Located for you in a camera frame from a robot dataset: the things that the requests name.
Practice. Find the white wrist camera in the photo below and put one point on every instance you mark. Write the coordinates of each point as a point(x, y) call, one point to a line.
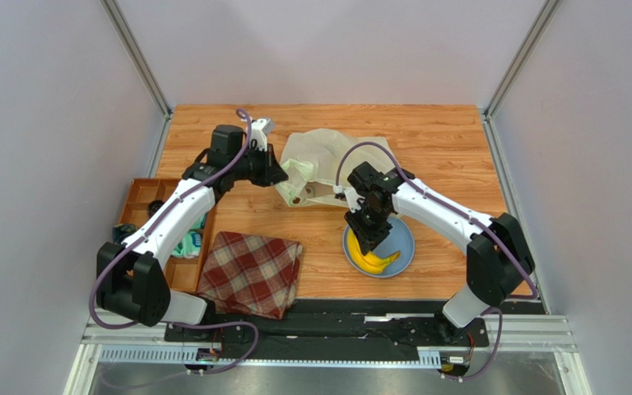
point(260, 130)
point(349, 195)

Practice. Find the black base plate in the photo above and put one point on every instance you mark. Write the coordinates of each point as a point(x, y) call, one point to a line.
point(336, 330)

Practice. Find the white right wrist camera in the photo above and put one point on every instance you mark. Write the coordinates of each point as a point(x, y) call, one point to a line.
point(349, 195)

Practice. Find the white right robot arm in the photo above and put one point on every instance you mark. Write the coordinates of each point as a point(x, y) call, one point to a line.
point(498, 259)

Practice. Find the pale green plastic bag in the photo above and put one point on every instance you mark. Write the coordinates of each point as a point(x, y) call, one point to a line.
point(316, 159)

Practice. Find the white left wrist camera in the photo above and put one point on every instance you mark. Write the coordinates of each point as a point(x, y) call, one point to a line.
point(260, 130)

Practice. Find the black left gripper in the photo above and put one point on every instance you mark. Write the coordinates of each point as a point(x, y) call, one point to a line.
point(271, 173)

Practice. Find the red plaid cloth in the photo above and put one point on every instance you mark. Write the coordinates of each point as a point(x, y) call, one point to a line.
point(251, 274)

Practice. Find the blue plastic plate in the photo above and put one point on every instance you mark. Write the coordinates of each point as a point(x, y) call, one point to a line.
point(400, 239)

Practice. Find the dark item in tray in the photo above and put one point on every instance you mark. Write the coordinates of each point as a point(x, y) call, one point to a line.
point(121, 232)

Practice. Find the yellow fake banana bunch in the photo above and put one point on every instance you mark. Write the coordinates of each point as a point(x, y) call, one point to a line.
point(369, 262)

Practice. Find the aluminium frame rail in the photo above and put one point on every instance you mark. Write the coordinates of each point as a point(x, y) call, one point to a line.
point(531, 352)

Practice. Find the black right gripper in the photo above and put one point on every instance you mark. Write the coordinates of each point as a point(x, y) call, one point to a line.
point(369, 228)

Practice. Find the orange wooden organizer tray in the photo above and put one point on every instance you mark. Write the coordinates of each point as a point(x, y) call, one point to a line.
point(164, 210)

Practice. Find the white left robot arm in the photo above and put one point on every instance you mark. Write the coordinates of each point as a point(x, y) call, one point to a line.
point(131, 280)

